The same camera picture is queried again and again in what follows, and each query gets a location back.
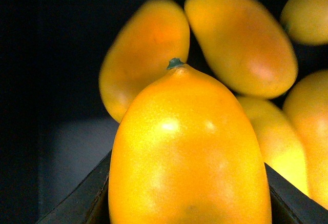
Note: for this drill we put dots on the yellow mango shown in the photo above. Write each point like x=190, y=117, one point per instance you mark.
x=156, y=33
x=281, y=147
x=185, y=152
x=306, y=108
x=305, y=21
x=243, y=44

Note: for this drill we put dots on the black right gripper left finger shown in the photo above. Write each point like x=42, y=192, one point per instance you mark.
x=88, y=202

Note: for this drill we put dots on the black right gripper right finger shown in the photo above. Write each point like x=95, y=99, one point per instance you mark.
x=289, y=205

